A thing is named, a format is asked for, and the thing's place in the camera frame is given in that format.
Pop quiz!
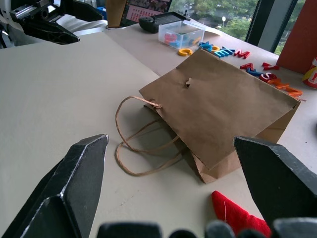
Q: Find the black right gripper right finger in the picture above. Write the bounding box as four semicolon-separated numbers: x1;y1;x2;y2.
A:
233;135;317;224

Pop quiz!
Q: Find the red and black printed poster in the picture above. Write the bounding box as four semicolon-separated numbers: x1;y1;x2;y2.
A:
120;0;173;27

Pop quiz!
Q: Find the blue letter Y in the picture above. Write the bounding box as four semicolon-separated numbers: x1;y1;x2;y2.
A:
247;67;264;77

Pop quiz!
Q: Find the yellow letter C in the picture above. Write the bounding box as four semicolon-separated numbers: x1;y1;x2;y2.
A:
178;47;194;58

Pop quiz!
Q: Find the white crumpled sheet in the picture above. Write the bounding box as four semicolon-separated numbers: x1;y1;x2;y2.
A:
55;13;108;37

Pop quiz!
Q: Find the cyan letter E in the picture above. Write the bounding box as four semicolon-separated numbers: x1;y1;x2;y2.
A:
214;48;235;59

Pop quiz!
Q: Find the red letter M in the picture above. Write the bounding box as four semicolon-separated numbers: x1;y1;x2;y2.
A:
233;49;251;60

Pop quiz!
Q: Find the clear plastic box with letters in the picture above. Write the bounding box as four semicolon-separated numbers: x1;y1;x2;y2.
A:
158;20;206;50

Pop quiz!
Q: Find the red letter A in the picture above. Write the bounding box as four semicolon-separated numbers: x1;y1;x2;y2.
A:
239;61;261;71

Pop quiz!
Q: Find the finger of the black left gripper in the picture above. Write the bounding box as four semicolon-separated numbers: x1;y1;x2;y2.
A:
22;20;81;46
53;0;104;21

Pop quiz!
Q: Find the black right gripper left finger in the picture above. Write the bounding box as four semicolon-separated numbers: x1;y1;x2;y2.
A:
0;134;110;238

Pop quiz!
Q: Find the blue letter magnet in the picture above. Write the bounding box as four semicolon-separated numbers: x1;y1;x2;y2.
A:
199;41;215;52

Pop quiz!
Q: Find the red letter S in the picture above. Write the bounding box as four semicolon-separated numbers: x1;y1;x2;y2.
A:
259;72;278;84

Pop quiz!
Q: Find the brown paper bag with handles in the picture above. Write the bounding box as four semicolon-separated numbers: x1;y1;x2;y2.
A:
115;48;302;185

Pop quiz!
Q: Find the orange letter magnet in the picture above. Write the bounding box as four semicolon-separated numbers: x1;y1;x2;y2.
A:
268;78;290;87
276;84;297;92

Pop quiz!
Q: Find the yellow red packet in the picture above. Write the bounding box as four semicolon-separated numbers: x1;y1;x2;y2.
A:
301;56;317;90

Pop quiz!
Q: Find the orange-red board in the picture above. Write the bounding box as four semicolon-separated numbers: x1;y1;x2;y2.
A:
276;0;317;74

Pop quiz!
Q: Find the black remote controller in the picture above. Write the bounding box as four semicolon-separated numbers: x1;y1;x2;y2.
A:
138;11;192;34

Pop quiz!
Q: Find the black window frame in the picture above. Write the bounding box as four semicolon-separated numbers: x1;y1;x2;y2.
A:
245;0;299;54

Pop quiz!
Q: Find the red cloth piece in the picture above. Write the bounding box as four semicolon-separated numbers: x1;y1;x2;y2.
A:
211;190;272;238

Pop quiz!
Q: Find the orange letter Z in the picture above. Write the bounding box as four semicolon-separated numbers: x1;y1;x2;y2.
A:
284;89;304;98

